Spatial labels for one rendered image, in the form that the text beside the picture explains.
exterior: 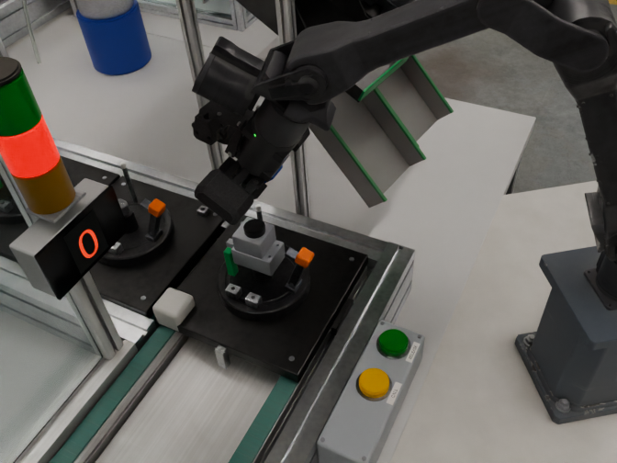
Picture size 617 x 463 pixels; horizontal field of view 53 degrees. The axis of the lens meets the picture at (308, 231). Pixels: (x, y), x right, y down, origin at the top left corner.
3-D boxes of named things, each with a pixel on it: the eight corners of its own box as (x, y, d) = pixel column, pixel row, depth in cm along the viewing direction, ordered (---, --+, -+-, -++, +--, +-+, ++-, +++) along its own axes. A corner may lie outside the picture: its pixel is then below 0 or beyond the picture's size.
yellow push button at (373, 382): (393, 381, 83) (394, 374, 82) (382, 406, 81) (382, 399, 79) (365, 371, 84) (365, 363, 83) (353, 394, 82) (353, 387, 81)
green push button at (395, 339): (411, 342, 87) (412, 333, 86) (401, 364, 85) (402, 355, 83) (385, 333, 89) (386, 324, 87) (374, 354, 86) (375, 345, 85)
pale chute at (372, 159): (409, 165, 109) (427, 158, 105) (368, 208, 102) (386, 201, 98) (313, 33, 104) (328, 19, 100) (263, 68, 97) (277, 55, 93)
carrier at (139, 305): (232, 219, 108) (221, 162, 99) (149, 321, 93) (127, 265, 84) (124, 183, 116) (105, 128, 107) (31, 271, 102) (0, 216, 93)
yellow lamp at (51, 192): (85, 190, 67) (71, 154, 63) (52, 220, 64) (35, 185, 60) (50, 179, 68) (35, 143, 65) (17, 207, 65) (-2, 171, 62)
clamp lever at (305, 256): (302, 280, 91) (315, 253, 85) (296, 290, 89) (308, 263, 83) (281, 268, 91) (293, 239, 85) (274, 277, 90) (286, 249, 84)
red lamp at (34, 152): (70, 154, 63) (53, 114, 60) (35, 184, 60) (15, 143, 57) (34, 142, 65) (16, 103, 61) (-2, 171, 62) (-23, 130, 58)
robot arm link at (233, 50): (342, 41, 65) (241, -16, 63) (331, 84, 60) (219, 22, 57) (297, 117, 73) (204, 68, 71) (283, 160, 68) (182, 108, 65)
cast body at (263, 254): (286, 255, 90) (282, 221, 85) (271, 276, 88) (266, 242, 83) (237, 239, 93) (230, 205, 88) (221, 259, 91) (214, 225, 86)
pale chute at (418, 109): (437, 119, 118) (454, 111, 115) (401, 156, 111) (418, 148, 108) (350, -5, 113) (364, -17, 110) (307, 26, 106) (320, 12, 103)
